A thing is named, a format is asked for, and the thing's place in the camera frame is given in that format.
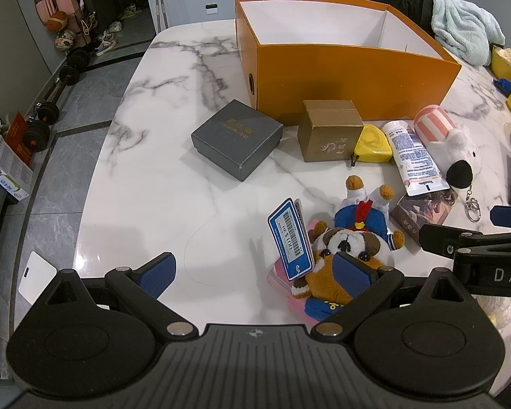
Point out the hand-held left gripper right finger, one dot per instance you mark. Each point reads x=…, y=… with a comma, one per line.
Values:
x=353, y=275

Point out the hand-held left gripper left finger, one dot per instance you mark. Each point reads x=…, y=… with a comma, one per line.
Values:
x=157, y=275

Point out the brown dog plush toy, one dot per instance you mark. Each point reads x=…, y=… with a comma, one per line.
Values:
x=345, y=240

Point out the blue price tag card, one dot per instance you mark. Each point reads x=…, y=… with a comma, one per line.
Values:
x=289, y=238

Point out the pink pouch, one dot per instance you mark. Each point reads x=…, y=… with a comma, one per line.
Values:
x=279, y=275

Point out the pink striped white plush toy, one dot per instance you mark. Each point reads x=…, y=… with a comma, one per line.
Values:
x=434, y=123

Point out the grey square gift box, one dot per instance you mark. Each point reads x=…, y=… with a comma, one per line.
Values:
x=238, y=136

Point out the orange cardboard box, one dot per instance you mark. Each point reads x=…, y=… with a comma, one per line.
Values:
x=345, y=81

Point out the brown card packet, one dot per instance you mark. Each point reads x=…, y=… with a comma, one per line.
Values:
x=426, y=208

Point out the white cream tube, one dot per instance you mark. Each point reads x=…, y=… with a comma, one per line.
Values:
x=413, y=153

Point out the yellow tape measure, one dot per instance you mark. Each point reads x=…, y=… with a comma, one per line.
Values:
x=372, y=145

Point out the white card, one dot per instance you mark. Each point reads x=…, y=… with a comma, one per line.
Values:
x=36, y=279

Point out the blue snack packet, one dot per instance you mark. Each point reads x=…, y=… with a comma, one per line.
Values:
x=504, y=86

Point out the gold cardboard box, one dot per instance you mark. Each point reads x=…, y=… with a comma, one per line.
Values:
x=328, y=136

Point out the yellow bowl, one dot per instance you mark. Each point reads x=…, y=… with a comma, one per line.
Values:
x=506, y=66

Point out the white and blue carton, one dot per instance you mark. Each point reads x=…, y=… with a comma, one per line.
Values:
x=4, y=181

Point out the black dumbbell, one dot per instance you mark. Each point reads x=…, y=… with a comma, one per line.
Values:
x=40, y=130
x=74, y=66

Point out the red cardboard box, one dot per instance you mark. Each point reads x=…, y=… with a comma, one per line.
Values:
x=17, y=140

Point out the light blue towel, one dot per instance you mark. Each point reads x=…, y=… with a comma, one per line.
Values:
x=464, y=25

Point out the multicoloured ball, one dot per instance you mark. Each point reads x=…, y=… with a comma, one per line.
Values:
x=65, y=40

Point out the orange basketball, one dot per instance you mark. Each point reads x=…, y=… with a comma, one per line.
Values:
x=58, y=21

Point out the broom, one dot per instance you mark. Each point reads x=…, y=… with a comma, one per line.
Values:
x=161, y=0

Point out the pink bag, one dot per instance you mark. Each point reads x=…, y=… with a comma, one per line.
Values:
x=46, y=8

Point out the white wall socket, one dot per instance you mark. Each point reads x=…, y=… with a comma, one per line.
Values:
x=211, y=8

